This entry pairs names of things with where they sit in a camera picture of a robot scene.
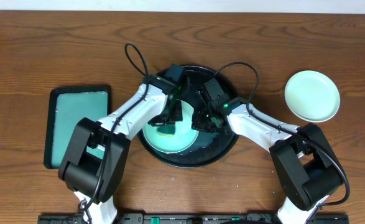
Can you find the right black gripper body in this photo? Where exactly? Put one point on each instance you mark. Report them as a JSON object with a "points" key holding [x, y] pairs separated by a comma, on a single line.
{"points": [[204, 121]]}

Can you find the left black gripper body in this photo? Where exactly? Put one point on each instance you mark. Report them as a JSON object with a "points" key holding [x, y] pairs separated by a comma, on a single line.
{"points": [[170, 117]]}

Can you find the green yellow sponge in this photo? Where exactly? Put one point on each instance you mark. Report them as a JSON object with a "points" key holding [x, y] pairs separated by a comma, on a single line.
{"points": [[166, 130]]}

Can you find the mint green plate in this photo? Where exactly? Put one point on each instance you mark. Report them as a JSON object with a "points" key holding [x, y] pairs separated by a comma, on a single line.
{"points": [[183, 137], [312, 96]]}

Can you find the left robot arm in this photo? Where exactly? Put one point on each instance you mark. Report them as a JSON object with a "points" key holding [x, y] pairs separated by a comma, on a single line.
{"points": [[95, 158]]}

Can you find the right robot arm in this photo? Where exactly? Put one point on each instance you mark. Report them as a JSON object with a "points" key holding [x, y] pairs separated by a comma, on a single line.
{"points": [[305, 163]]}

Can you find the black rectangular water tray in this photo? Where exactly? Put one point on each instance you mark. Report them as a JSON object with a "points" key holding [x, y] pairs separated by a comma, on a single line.
{"points": [[67, 106]]}

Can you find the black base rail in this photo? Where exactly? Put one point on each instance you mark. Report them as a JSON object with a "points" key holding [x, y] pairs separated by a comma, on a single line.
{"points": [[138, 218]]}

